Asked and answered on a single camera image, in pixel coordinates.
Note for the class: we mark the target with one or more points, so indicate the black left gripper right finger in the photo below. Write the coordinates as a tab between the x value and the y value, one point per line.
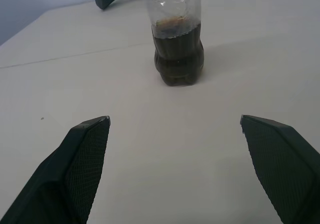
287	169

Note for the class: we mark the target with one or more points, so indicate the clear plastic cola bottle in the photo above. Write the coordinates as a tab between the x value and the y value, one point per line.
177	51

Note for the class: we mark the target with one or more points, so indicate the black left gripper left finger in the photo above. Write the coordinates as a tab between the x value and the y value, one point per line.
62	174

